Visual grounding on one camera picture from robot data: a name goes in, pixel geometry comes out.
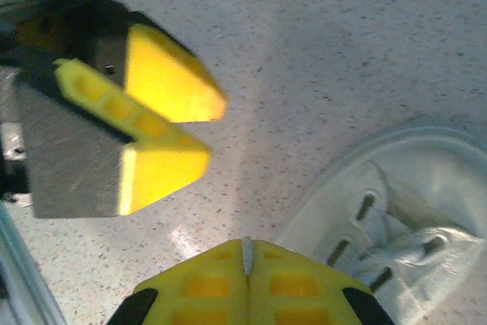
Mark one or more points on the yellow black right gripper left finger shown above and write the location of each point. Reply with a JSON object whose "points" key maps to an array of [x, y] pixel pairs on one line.
{"points": [[198, 290]]}

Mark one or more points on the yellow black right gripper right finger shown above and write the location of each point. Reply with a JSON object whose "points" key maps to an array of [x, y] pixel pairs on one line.
{"points": [[304, 294]]}

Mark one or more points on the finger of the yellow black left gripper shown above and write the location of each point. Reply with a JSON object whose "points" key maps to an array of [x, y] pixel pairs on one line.
{"points": [[163, 77], [160, 173]]}

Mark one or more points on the white canvas shoe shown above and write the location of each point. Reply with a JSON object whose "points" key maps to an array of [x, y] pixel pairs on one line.
{"points": [[437, 173]]}

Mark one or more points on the aluminium mounting rail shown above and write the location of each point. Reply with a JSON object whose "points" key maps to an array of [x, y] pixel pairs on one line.
{"points": [[19, 275]]}

